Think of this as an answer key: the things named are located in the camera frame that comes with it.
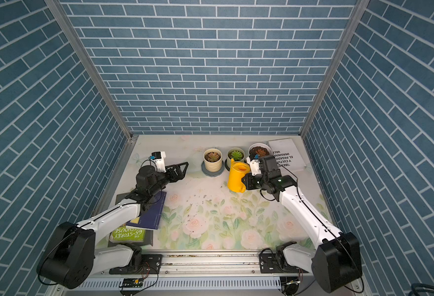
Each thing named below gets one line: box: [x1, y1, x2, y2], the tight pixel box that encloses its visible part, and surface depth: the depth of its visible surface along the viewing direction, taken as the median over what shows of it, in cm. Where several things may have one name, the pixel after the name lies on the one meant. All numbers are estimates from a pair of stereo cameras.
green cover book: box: [109, 225, 147, 243], surface depth 77 cm
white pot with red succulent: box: [247, 142, 273, 158], surface depth 103 cm
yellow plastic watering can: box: [227, 158, 251, 194], surface depth 85 cm
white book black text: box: [268, 138, 307, 172], surface depth 110 cm
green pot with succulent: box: [226, 147, 246, 169], surface depth 102 cm
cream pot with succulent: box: [202, 148, 223, 173], surface depth 102 cm
